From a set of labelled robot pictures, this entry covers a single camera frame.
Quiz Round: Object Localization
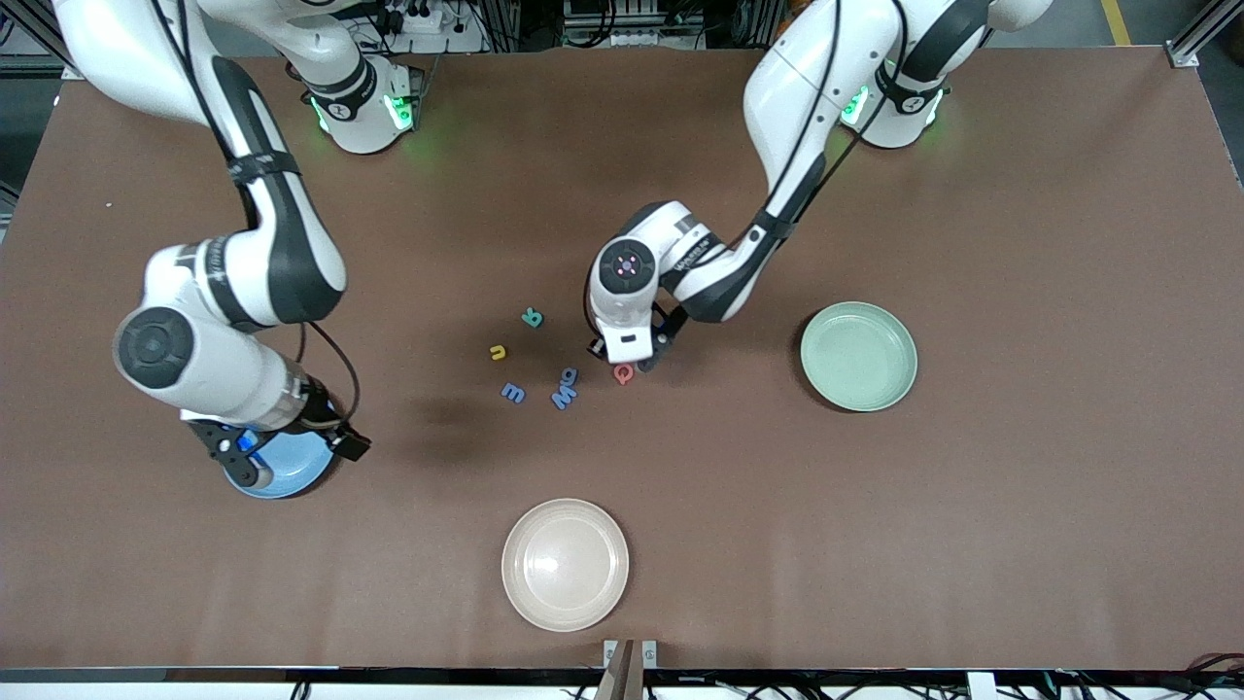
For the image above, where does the blue round plate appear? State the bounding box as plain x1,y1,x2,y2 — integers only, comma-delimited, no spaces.
222,428,341,500

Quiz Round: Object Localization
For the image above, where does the green round plate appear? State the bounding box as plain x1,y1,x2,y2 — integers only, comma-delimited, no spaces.
800,301,918,413

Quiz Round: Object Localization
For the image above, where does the beige round plate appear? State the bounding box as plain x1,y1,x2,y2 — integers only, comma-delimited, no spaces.
501,498,631,633

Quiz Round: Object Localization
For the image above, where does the metal equipment rack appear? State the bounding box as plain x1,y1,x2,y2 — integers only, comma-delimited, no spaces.
562,0,708,50

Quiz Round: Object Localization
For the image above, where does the white power strip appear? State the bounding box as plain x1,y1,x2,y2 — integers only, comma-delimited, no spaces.
374,0,487,54

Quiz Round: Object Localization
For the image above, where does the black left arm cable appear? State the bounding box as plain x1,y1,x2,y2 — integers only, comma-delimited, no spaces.
766,0,910,239

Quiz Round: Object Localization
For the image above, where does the metal table edge bracket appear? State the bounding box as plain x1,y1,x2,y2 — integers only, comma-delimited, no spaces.
603,639,659,700

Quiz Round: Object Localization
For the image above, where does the aluminium frame post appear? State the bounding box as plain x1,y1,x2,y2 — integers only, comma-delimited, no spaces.
1169,0,1244,69

